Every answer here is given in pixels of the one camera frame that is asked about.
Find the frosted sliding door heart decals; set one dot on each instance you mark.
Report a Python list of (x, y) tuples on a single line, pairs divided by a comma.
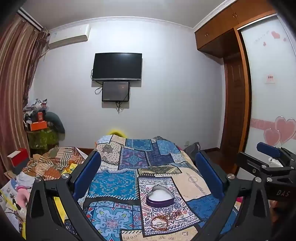
[(270, 104)]

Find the white air conditioner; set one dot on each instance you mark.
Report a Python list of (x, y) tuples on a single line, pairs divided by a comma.
[(69, 37)]

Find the green patterned cloth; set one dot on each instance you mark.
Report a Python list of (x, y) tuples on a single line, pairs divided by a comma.
[(41, 139)]

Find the pile of clutter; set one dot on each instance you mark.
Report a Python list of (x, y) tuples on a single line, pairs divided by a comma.
[(38, 105)]

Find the purple heart-shaped jewelry box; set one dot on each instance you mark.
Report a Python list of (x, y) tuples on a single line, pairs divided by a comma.
[(159, 197)]

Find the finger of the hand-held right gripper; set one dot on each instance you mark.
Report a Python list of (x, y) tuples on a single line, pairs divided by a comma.
[(268, 149), (248, 161)]

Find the orange box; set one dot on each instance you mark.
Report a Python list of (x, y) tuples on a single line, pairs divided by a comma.
[(38, 126)]

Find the wooden wardrobe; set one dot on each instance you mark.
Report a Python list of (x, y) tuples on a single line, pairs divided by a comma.
[(215, 34)]

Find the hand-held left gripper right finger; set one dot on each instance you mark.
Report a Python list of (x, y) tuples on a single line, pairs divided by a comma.
[(209, 176)]

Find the wooden room door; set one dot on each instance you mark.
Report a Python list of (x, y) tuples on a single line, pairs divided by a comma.
[(234, 104)]

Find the yellow pillow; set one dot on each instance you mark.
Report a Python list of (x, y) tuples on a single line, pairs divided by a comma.
[(116, 133)]

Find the blue patchwork blanket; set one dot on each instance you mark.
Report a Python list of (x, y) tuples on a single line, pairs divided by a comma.
[(129, 162)]

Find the black wall television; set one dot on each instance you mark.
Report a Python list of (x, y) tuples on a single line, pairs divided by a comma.
[(116, 66)]

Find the small black wall monitor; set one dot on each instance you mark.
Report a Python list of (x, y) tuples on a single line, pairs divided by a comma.
[(115, 90)]

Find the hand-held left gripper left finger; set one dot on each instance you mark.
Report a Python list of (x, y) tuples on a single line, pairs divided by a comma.
[(86, 176)]

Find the striped brown curtain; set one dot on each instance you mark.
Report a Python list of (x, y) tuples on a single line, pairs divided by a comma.
[(13, 81)]

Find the red and white box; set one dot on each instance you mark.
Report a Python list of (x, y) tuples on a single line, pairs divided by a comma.
[(19, 158)]

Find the dark bag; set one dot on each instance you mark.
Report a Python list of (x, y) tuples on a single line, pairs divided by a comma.
[(192, 150)]

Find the orange striped quilt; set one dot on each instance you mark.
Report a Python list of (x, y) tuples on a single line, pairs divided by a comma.
[(53, 160)]

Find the small red box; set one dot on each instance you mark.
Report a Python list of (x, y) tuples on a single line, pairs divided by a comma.
[(40, 116)]

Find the grey stuffed bundle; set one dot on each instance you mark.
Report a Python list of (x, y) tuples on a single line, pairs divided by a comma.
[(55, 122)]

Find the small pink door sticker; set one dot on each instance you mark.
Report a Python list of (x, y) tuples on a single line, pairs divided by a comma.
[(270, 78)]

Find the yellow cloth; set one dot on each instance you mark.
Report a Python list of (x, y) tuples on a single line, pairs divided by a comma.
[(69, 168)]

